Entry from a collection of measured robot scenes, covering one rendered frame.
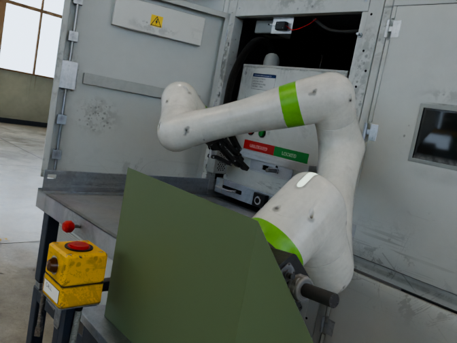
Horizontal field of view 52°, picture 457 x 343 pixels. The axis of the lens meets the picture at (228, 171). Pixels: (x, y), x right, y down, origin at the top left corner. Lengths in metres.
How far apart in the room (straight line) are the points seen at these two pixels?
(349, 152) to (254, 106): 0.27
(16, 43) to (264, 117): 11.84
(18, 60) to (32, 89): 0.75
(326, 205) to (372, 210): 0.56
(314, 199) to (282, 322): 0.24
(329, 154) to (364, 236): 0.32
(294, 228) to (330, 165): 0.39
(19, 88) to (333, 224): 12.15
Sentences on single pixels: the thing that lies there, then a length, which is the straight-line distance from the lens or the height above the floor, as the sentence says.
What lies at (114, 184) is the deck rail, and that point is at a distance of 1.67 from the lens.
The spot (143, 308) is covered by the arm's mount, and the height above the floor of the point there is 0.82.
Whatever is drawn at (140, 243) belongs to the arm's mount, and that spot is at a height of 0.93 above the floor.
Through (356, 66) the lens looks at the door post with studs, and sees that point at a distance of 1.54.
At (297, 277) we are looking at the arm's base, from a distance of 0.78.
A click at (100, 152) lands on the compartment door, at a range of 1.87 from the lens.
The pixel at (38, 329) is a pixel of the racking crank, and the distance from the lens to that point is 1.54.
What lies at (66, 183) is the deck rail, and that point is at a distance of 1.59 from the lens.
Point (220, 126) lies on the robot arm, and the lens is 1.24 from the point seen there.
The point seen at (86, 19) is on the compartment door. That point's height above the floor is 1.43.
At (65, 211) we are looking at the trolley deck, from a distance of 1.41.
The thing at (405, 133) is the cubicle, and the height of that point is 1.22.
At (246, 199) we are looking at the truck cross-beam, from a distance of 1.81.
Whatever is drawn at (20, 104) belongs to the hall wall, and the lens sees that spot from 12.86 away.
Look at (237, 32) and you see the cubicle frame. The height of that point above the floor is 1.51.
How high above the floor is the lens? 1.18
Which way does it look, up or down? 7 degrees down
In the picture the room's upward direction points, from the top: 11 degrees clockwise
